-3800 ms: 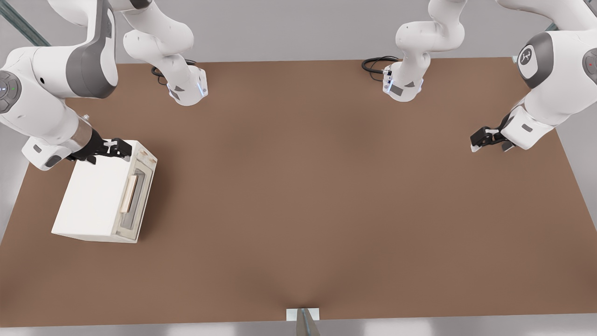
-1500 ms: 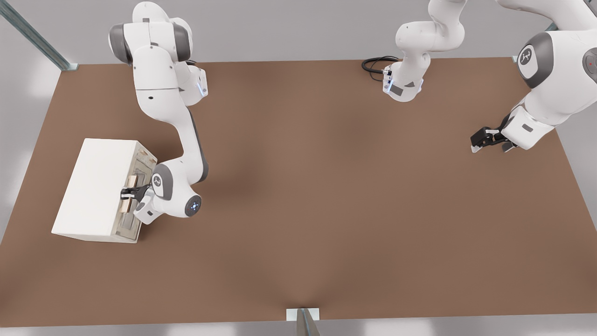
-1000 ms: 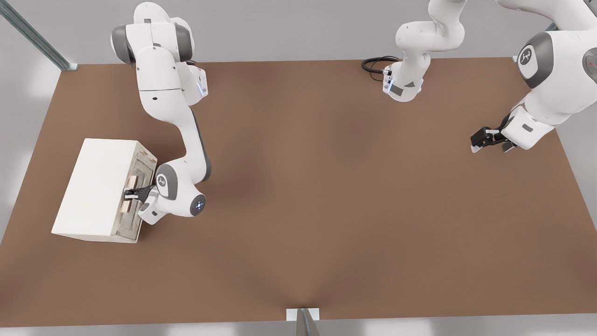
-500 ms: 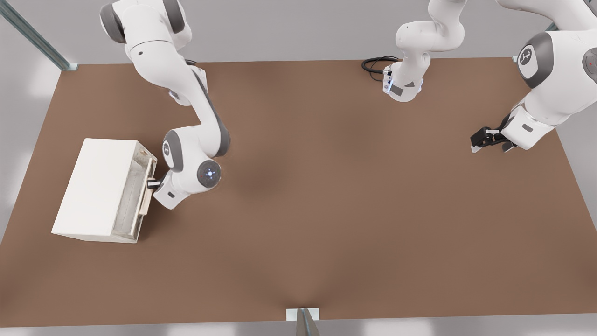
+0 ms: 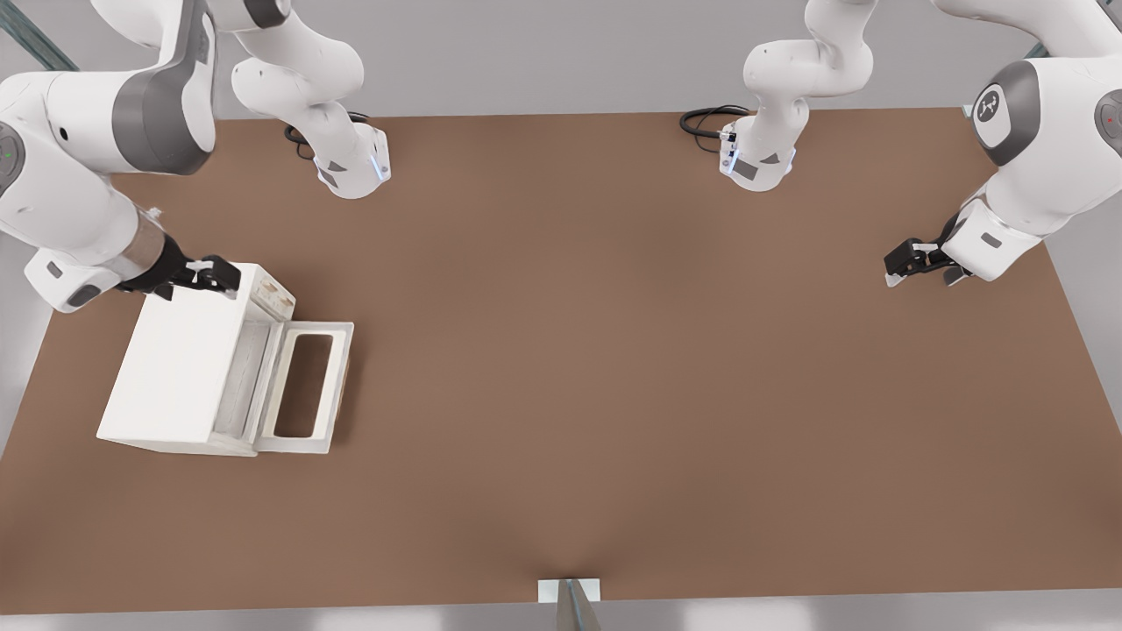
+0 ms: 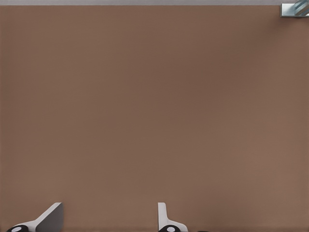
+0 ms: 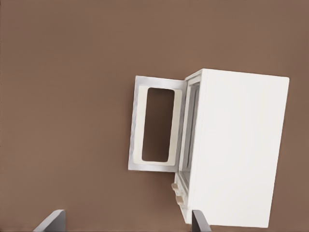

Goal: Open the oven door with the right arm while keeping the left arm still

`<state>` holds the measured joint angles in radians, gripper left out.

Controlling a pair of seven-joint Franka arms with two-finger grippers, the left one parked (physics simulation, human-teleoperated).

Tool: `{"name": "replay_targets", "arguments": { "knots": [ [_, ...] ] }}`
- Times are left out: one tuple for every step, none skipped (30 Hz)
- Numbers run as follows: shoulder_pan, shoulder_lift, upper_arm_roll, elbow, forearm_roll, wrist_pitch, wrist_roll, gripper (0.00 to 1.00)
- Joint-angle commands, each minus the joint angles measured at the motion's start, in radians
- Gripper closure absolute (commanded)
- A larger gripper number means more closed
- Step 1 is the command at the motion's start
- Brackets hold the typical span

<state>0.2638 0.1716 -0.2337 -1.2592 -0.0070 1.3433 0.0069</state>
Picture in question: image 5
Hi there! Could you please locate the white oven body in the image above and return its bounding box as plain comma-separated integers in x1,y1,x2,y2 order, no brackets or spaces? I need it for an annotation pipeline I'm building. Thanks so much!
96,261,297,457

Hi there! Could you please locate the black cable loop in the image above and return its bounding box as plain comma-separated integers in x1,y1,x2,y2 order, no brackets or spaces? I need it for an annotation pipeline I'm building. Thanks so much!
284,111,371,162
679,105,755,155

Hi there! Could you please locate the white oven door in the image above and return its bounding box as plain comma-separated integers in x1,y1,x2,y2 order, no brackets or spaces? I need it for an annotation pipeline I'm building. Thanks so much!
253,320,356,455

